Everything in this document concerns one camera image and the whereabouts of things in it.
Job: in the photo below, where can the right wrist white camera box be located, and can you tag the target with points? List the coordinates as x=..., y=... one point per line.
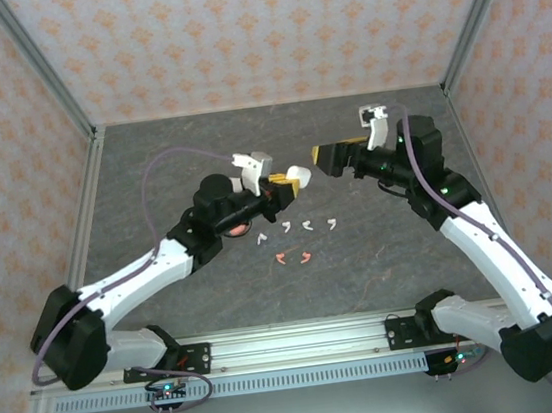
x=377, y=131

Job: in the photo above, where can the aluminium table side rail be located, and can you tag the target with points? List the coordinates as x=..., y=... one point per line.
x=460, y=118
x=93, y=163

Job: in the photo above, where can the pink earbud charging case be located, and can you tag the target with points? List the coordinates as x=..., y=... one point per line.
x=239, y=230

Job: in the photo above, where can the small controller circuit board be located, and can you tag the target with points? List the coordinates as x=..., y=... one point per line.
x=167, y=393
x=456, y=359

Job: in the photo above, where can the right black-and-white robot arm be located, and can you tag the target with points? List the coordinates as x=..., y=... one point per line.
x=493, y=250

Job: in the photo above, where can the white earbud charging case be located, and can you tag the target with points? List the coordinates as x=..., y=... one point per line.
x=300, y=174

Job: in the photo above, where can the wide aluminium mounting beam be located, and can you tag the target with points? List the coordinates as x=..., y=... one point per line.
x=298, y=345

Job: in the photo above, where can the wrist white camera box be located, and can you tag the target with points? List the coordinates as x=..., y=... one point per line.
x=256, y=166
x=377, y=131

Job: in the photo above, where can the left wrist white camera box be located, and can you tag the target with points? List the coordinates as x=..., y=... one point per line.
x=256, y=166

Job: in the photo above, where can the aluminium corner post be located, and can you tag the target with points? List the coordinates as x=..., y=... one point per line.
x=39, y=64
x=478, y=10

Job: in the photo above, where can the left black-and-white robot arm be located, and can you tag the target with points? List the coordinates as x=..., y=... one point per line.
x=134, y=279

